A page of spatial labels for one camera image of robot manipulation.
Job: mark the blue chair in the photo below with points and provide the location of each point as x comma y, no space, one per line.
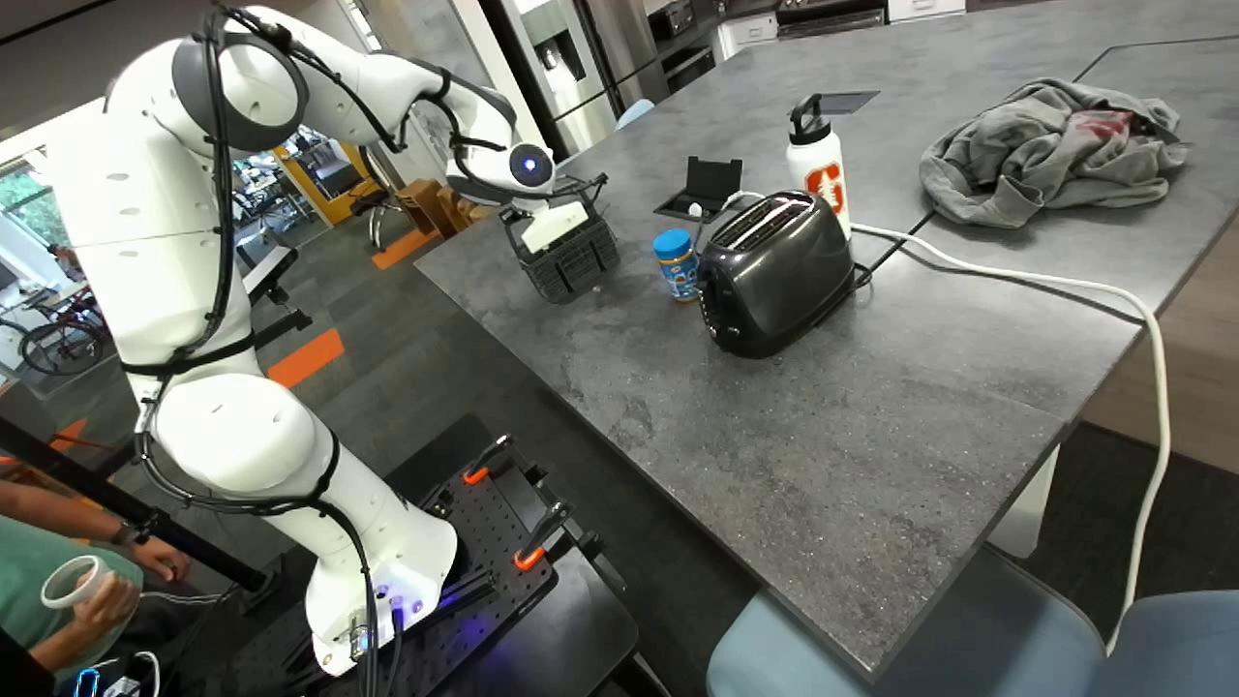
902,633

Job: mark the white cup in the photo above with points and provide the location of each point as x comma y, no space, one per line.
71,583

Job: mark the crumpled grey cloth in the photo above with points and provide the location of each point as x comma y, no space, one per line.
1048,156

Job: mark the bare person hand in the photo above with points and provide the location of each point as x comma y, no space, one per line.
106,618
158,561

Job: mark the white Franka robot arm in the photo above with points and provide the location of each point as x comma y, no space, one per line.
216,440

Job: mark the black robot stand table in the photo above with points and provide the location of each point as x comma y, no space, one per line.
568,644

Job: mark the table power hatch cover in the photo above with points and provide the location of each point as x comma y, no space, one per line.
845,100

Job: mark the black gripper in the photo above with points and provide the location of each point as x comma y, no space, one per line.
588,247

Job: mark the clear jar blue lid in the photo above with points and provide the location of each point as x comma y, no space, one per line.
676,266

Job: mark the white table leg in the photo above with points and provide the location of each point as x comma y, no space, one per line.
1026,508

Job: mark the person in green shirt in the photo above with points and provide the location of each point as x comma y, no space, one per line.
20,583

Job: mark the stainless steel refrigerator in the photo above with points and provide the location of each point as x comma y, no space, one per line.
593,60

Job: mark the bare person forearm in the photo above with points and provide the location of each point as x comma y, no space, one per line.
62,508
60,650

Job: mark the white water bottle black cap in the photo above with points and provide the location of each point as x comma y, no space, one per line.
819,166

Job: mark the black toaster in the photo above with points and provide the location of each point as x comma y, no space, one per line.
775,276

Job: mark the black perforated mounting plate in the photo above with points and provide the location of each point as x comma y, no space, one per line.
498,515

